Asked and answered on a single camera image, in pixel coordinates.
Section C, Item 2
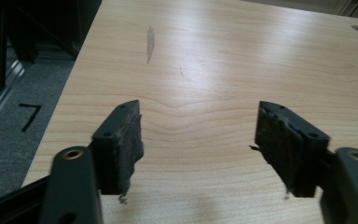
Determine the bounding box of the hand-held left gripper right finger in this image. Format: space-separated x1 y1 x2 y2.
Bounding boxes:
249 100 331 201

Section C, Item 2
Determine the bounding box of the black table frame bar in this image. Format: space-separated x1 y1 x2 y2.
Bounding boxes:
0 175 50 218

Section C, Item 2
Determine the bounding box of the aluminium floor rail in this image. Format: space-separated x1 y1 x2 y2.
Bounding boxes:
0 60 26 136

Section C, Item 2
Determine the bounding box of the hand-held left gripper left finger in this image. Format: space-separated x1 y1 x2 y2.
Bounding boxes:
91 99 145 204

